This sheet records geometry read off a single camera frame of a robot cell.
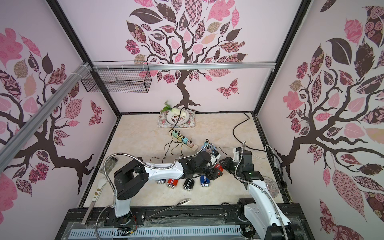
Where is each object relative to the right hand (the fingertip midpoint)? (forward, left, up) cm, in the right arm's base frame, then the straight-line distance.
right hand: (221, 160), depth 83 cm
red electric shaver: (-2, +2, -2) cm, 4 cm away
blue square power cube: (+9, +6, -1) cm, 11 cm away
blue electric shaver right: (-9, +10, -7) cm, 15 cm away
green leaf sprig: (+50, +37, -4) cm, 62 cm away
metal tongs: (-28, +40, -8) cm, 49 cm away
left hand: (-6, +2, -3) cm, 7 cm away
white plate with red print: (+42, +33, -8) cm, 54 cm away
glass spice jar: (+1, +67, -5) cm, 68 cm away
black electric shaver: (-11, +19, -6) cm, 23 cm away
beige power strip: (+16, +25, +2) cm, 30 cm away
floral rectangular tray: (+38, +40, -8) cm, 56 cm away
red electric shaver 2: (-10, +28, -6) cm, 30 cm away
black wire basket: (+48, +63, +26) cm, 83 cm away
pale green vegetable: (+44, +28, -3) cm, 52 cm away
